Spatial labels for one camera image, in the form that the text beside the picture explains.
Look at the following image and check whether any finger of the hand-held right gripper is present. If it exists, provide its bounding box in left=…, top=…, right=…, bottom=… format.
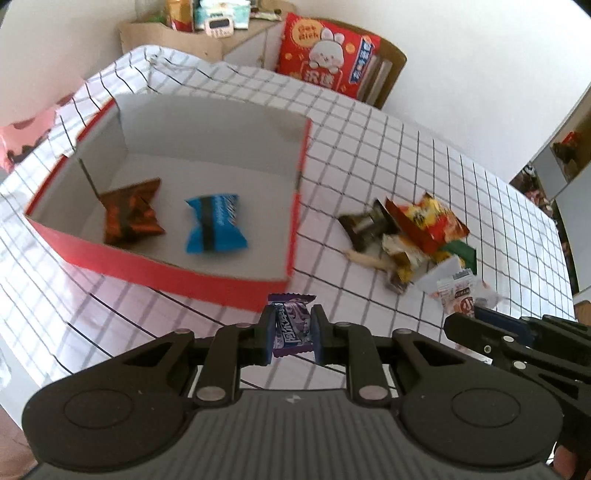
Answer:
left=444, top=313, right=533, bottom=370
left=474, top=305, right=591, bottom=347

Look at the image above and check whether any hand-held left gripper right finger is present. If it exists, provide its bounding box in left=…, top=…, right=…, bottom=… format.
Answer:
left=310, top=305, right=467, bottom=404

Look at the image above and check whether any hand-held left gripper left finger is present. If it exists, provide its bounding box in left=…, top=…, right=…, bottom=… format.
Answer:
left=105, top=305, right=277, bottom=407

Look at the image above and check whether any purple candy packet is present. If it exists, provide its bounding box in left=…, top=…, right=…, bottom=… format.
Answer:
left=268, top=294, right=317, bottom=359

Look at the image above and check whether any white red-print snack packet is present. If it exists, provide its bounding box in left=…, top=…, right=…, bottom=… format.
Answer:
left=418, top=256, right=502, bottom=319

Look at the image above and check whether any green snack packet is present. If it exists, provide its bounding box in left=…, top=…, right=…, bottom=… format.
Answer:
left=438, top=240, right=478, bottom=273

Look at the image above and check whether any red yellow chip bag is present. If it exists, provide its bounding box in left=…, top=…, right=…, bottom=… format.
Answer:
left=385, top=193, right=471, bottom=254

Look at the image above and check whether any red cardboard box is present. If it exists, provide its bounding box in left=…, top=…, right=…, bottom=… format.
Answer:
left=24, top=92, right=314, bottom=313

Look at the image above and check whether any person's right hand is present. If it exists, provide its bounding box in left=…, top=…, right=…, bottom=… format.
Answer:
left=554, top=446, right=591, bottom=480

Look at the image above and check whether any beige snack stick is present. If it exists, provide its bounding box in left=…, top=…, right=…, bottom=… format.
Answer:
left=345, top=249, right=398, bottom=273

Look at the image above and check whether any gold yellow snack packet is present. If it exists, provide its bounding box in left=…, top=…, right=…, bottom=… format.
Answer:
left=381, top=233, right=437, bottom=294

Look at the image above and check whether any dark brown snack packet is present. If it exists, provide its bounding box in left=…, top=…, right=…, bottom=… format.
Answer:
left=338, top=199, right=400, bottom=252

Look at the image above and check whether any blue snack packet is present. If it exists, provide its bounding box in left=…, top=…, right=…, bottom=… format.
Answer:
left=184, top=194, right=250, bottom=254

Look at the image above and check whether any white storage cabinet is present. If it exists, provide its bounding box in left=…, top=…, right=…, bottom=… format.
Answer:
left=526, top=88, right=591, bottom=296

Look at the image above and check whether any brown orange snack packet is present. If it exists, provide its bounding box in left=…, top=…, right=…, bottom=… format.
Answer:
left=99, top=178, right=167, bottom=245

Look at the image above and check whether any white checked tablecloth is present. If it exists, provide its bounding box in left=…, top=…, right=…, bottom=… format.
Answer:
left=0, top=44, right=578, bottom=402

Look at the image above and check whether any wooden chair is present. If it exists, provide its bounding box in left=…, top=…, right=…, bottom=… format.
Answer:
left=318, top=18, right=408, bottom=110

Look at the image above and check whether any red rabbit print pillow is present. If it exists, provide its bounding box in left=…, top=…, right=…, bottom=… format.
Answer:
left=276, top=13, right=382, bottom=99

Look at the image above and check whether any light wood cabinet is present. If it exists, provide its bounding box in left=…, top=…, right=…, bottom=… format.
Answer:
left=119, top=14, right=296, bottom=75

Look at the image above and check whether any white digital timer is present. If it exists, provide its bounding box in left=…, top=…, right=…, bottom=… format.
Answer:
left=205, top=16, right=232, bottom=38

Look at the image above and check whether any pink patterned cloth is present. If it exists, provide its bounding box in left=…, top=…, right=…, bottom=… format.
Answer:
left=0, top=92, right=77, bottom=174

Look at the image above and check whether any yellow can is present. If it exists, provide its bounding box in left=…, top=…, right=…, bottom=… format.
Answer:
left=166, top=0, right=195, bottom=33

